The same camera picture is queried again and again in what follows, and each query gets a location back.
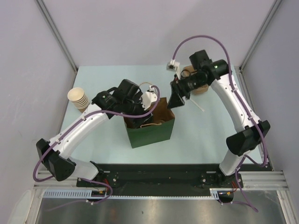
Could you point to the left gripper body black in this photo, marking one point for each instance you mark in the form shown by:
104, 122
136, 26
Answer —
137, 121

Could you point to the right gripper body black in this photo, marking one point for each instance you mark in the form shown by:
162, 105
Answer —
185, 85

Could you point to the green brown paper bag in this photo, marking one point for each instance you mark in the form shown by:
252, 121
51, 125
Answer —
159, 129

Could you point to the white straw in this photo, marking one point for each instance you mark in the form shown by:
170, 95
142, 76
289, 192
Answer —
196, 104

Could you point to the stack of paper cups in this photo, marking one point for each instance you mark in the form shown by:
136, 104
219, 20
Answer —
79, 98

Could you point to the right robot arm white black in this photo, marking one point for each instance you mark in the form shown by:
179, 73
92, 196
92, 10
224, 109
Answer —
250, 130

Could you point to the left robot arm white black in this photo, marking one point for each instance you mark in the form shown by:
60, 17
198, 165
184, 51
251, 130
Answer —
126, 100

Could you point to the brown pulp cup carrier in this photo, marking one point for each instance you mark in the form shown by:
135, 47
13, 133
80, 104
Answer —
189, 70

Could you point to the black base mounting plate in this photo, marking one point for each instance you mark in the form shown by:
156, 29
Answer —
165, 180

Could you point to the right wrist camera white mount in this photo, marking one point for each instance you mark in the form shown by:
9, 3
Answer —
174, 66

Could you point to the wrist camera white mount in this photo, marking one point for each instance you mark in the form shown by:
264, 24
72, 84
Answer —
174, 66
149, 97

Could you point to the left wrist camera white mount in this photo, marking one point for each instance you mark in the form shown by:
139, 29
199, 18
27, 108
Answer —
149, 97

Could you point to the right aluminium frame post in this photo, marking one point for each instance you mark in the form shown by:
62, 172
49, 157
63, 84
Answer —
262, 30

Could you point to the aluminium frame post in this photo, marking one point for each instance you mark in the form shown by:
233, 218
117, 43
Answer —
56, 33
262, 30

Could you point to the aluminium rail bottom left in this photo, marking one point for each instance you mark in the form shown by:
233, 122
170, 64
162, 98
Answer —
54, 184

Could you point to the aluminium rail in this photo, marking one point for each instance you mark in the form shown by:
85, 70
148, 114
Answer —
54, 184
264, 180

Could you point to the aluminium rail bottom right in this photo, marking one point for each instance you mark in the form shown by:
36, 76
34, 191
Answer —
264, 180

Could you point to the left aluminium frame post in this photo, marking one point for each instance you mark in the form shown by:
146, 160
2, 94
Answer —
56, 33

